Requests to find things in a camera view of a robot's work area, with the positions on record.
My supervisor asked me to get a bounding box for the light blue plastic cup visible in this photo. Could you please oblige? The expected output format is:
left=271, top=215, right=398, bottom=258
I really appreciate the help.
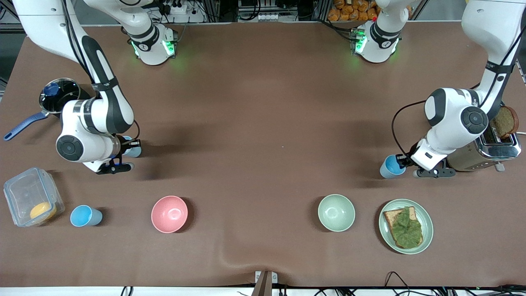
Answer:
left=70, top=205, right=103, bottom=227
left=379, top=154, right=407, bottom=179
left=122, top=136, right=142, bottom=159

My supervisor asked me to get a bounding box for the bread slice with brown crust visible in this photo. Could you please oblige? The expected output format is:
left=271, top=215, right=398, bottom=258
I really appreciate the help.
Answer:
left=383, top=206, right=424, bottom=249

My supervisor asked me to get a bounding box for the pale green plate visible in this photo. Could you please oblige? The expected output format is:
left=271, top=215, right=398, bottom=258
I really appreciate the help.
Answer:
left=378, top=199, right=434, bottom=254

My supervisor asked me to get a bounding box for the green lettuce leaf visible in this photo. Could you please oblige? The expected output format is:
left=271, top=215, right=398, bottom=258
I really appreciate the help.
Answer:
left=390, top=207, right=423, bottom=248

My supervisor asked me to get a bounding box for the pink bowl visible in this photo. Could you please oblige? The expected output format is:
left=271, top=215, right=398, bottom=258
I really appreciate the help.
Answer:
left=151, top=196, right=188, bottom=234

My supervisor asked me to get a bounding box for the glass lid with blue knob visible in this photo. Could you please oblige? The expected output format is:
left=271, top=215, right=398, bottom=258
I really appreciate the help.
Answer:
left=39, top=78, right=81, bottom=115

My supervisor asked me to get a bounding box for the pale green bowl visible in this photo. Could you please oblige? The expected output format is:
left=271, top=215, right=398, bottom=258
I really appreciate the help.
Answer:
left=318, top=194, right=355, bottom=232

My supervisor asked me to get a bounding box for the beige and chrome toaster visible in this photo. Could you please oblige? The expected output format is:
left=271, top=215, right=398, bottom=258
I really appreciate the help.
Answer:
left=446, top=123, right=521, bottom=172

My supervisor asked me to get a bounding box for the yellow round food piece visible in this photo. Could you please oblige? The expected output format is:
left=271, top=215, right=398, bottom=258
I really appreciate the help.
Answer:
left=30, top=201, right=57, bottom=221

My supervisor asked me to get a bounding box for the clear plastic food container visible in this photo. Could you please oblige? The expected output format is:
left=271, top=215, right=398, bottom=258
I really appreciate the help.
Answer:
left=3, top=167, right=65, bottom=227

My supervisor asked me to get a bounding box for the brown toast slice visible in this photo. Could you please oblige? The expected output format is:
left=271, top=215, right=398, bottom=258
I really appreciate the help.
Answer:
left=491, top=106, right=520, bottom=139

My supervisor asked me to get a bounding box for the brown table cloth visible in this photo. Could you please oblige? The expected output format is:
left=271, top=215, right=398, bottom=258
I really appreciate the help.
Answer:
left=0, top=21, right=526, bottom=288

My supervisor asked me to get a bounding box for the white power strip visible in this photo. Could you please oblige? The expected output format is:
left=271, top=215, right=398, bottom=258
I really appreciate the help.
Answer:
left=162, top=0, right=194, bottom=15

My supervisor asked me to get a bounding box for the bag of orange bread rolls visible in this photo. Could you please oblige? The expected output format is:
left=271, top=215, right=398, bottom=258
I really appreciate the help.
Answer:
left=328, top=0, right=378, bottom=22

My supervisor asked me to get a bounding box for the black pot with blue handle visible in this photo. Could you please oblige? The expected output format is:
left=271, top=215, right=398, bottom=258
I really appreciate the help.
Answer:
left=3, top=77, right=93, bottom=141

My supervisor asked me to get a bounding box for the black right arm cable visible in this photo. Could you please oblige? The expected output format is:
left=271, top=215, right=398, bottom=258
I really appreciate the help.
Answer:
left=62, top=0, right=141, bottom=142

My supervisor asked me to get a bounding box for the black looped floor cable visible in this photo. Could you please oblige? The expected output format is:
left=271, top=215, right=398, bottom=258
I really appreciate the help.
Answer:
left=384, top=271, right=411, bottom=296

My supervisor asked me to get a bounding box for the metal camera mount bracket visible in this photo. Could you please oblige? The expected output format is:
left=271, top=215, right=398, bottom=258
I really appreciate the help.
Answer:
left=255, top=271, right=278, bottom=296

